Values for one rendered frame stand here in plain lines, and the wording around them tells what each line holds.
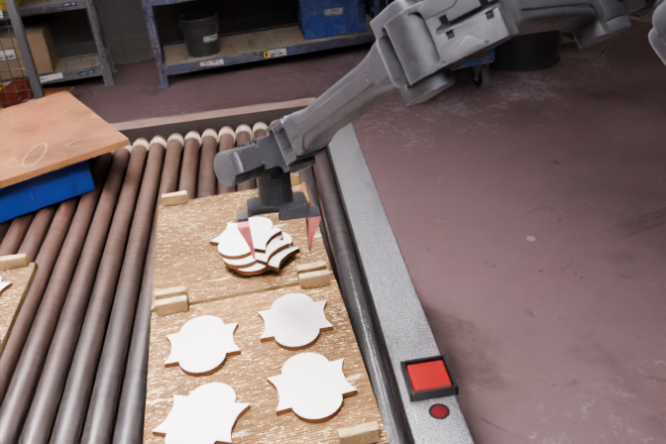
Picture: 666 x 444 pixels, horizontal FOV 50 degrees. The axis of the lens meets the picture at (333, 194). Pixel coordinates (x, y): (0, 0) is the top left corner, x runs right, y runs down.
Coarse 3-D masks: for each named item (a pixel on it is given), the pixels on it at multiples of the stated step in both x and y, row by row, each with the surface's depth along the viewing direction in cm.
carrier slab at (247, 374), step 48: (288, 288) 136; (336, 288) 134; (240, 336) 125; (336, 336) 123; (192, 384) 116; (240, 384) 115; (144, 432) 108; (240, 432) 106; (288, 432) 105; (336, 432) 104; (384, 432) 103
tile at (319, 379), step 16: (288, 368) 115; (304, 368) 115; (320, 368) 114; (336, 368) 114; (272, 384) 113; (288, 384) 112; (304, 384) 112; (320, 384) 111; (336, 384) 111; (288, 400) 109; (304, 400) 109; (320, 400) 108; (336, 400) 108; (304, 416) 106; (320, 416) 105
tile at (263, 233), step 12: (228, 228) 149; (252, 228) 148; (264, 228) 147; (216, 240) 145; (228, 240) 144; (240, 240) 144; (264, 240) 143; (228, 252) 141; (240, 252) 140; (264, 252) 141
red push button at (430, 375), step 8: (440, 360) 116; (408, 368) 115; (416, 368) 115; (424, 368) 115; (432, 368) 115; (440, 368) 115; (416, 376) 113; (424, 376) 113; (432, 376) 113; (440, 376) 113; (416, 384) 112; (424, 384) 112; (432, 384) 112; (440, 384) 112; (448, 384) 111
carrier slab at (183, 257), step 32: (256, 192) 171; (160, 224) 162; (192, 224) 160; (224, 224) 159; (288, 224) 156; (160, 256) 150; (192, 256) 149; (320, 256) 144; (160, 288) 140; (192, 288) 139; (224, 288) 138; (256, 288) 137
